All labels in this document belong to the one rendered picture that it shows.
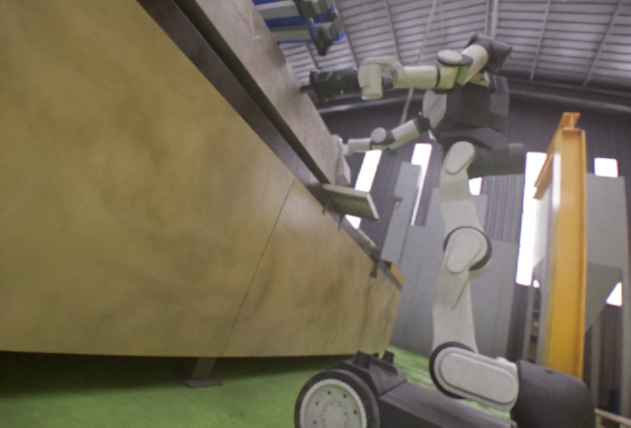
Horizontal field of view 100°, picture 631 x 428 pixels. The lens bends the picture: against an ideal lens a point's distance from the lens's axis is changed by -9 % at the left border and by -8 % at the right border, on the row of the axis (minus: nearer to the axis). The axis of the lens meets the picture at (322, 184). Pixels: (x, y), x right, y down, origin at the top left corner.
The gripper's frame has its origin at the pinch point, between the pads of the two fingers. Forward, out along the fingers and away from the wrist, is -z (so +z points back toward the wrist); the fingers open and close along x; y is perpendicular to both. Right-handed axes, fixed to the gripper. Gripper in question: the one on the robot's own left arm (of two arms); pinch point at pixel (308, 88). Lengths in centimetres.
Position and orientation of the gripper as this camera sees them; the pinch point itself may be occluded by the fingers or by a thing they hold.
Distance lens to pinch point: 109.6
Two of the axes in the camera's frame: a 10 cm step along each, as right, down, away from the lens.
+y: 1.7, -8.8, 4.3
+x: 3.7, 4.7, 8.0
